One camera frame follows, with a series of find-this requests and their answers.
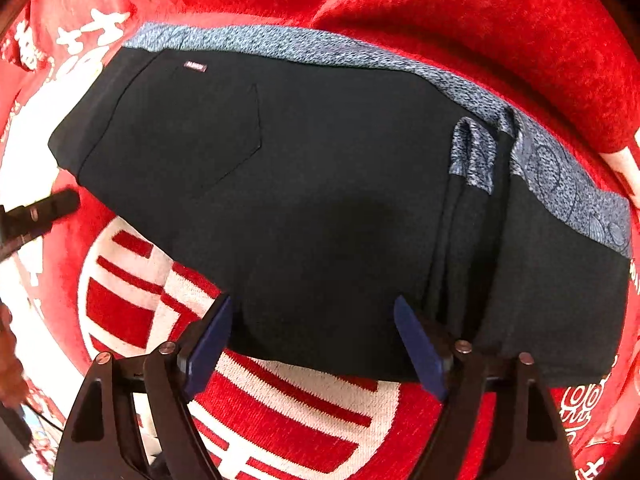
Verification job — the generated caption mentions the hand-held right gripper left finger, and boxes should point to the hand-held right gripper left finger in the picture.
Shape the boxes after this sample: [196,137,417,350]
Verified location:
[52,294,234,480]

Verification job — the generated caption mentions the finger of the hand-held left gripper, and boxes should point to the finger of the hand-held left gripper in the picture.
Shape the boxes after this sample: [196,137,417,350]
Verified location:
[0,189,82,262]

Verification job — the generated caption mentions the black pants with blue trim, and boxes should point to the black pants with blue trim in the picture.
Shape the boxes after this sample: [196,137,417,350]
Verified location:
[47,22,634,389]

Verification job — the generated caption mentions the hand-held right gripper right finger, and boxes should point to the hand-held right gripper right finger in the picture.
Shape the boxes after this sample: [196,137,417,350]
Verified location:
[393,295,576,480]

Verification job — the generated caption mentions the red printed blanket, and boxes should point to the red printed blanket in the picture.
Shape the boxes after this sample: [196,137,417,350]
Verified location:
[0,0,640,480]

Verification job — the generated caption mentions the person's left hand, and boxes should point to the person's left hand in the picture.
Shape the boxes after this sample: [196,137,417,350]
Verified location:
[0,304,27,408]

